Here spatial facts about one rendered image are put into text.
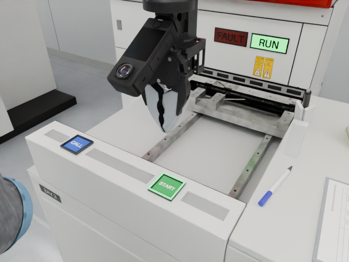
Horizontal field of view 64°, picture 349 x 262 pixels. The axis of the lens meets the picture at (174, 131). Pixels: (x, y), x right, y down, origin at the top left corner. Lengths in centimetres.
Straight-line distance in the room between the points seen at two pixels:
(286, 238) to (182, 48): 35
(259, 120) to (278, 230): 50
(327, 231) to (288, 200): 8
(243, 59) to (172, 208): 63
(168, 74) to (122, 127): 62
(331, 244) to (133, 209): 36
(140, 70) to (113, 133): 64
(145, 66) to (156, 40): 4
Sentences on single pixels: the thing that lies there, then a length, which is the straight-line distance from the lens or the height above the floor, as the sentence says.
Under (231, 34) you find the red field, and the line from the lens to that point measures 101.
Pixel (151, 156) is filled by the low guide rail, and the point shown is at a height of 84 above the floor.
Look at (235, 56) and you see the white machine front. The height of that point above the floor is 104.
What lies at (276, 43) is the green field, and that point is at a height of 110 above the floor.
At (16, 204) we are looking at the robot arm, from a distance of 54.
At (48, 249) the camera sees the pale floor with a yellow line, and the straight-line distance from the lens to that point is 177.
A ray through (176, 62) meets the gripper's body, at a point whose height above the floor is 123.
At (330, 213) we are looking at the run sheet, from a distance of 59.
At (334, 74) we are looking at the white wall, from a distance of 255.
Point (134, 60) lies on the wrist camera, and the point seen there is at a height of 124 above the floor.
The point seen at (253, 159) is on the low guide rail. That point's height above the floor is 85.
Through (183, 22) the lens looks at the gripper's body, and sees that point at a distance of 44.
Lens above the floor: 137
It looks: 34 degrees down
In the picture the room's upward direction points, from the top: straight up
